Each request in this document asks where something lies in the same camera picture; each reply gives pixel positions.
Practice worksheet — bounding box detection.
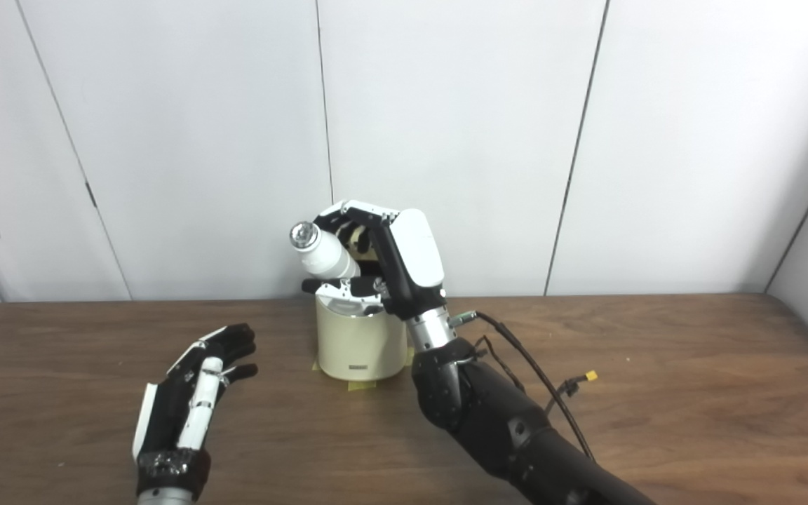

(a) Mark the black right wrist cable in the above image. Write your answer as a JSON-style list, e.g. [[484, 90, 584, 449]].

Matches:
[[450, 311, 595, 460]]

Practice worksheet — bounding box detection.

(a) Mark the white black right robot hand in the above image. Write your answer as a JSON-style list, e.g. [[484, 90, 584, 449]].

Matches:
[[301, 200, 447, 320]]

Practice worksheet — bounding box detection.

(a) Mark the black cable yellow connector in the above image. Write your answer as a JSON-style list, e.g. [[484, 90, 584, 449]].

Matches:
[[544, 370, 600, 415]]

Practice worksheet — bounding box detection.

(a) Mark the small white plastic bottle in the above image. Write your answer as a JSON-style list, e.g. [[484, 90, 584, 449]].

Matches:
[[289, 221, 361, 280]]

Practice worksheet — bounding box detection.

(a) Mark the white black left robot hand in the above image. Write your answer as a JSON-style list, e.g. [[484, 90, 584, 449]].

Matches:
[[132, 323, 259, 497]]

